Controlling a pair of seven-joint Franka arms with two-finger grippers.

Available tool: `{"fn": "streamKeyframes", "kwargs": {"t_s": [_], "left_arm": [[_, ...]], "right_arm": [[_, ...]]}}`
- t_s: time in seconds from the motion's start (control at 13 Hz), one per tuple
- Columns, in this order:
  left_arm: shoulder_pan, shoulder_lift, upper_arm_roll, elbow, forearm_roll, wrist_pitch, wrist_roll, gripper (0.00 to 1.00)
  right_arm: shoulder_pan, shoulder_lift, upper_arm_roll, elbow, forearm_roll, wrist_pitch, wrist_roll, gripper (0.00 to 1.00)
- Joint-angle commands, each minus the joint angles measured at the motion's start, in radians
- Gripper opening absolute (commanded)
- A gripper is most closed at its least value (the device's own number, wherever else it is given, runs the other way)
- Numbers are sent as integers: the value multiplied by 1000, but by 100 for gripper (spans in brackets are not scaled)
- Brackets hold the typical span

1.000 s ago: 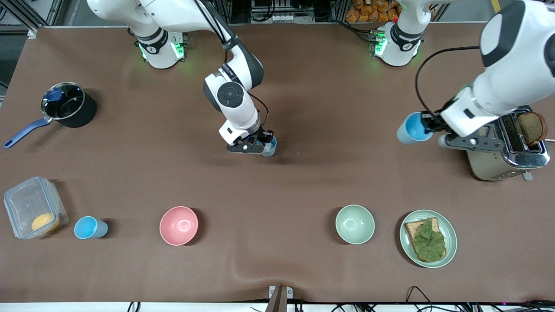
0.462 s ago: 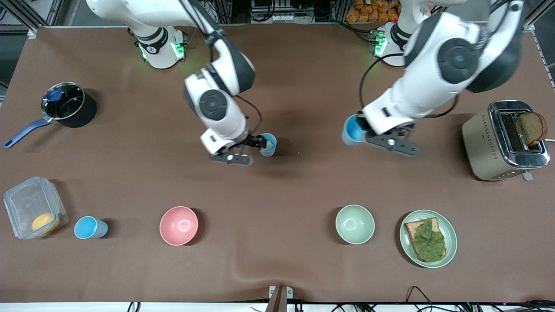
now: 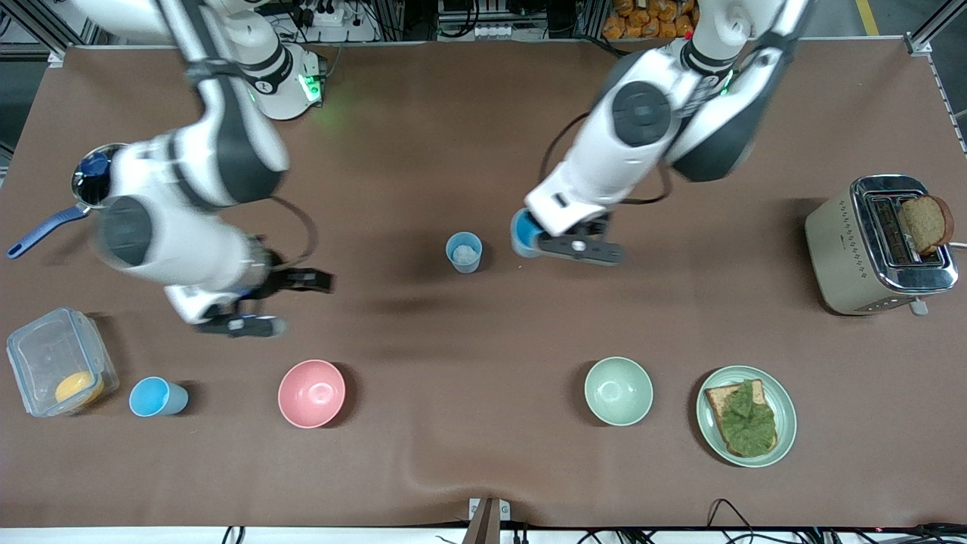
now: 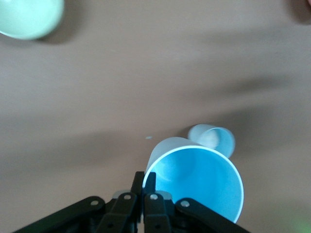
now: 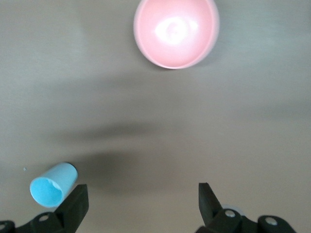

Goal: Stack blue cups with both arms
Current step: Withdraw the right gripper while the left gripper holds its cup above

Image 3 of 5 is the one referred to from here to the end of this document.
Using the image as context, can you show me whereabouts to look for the steel saucepan with blue handle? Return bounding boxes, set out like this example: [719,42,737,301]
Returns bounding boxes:
[6,142,129,260]

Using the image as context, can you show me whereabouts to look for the orange snack packets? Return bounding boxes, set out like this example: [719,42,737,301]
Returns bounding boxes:
[602,0,700,40]

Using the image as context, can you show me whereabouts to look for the black looped cable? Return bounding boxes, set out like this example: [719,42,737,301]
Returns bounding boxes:
[706,499,756,533]

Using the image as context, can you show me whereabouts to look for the toast slice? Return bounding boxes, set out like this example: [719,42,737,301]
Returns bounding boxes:
[704,380,779,458]

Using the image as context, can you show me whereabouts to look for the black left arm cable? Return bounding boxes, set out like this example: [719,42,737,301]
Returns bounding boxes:
[538,112,673,206]

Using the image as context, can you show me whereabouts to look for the pale green plate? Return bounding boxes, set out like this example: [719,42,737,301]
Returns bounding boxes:
[696,365,798,468]

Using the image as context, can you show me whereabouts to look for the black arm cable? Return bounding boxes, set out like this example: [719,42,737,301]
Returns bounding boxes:
[268,196,318,269]
[538,112,673,206]

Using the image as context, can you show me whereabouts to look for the beige chrome toaster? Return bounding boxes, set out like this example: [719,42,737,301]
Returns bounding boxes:
[804,174,960,317]

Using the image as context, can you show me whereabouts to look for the clear plastic lidded container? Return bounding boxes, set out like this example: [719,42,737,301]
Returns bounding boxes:
[6,307,120,418]

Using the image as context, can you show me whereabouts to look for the dark blue small object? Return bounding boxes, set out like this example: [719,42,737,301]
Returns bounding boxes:
[79,153,114,187]

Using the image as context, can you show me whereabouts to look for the pale green bowl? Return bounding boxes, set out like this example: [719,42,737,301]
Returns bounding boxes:
[583,356,654,427]

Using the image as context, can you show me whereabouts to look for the metal table clamp bracket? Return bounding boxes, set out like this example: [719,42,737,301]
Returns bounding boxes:
[462,497,511,544]

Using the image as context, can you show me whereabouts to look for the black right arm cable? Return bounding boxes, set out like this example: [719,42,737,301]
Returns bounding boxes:
[268,196,318,269]

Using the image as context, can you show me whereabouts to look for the orange yellow round food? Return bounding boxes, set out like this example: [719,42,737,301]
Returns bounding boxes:
[54,370,105,409]

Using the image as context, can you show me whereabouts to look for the pink bowl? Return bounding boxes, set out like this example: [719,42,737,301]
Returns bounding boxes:
[277,359,347,429]

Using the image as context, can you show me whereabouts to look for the brown bread slice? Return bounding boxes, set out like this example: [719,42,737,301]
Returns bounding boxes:
[897,195,956,255]

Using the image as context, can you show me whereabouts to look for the aluminium frame post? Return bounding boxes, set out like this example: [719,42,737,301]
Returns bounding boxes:
[378,0,409,40]
[576,0,605,39]

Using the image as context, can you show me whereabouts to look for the white power strip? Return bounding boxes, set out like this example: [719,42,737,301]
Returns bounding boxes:
[298,0,356,27]

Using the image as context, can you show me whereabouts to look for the green lettuce leaf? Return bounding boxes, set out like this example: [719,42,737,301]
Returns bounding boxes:
[715,380,777,456]

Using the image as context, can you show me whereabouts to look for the blue plastic cup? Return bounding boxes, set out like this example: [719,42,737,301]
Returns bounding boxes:
[511,209,546,259]
[444,231,484,274]
[128,376,190,418]

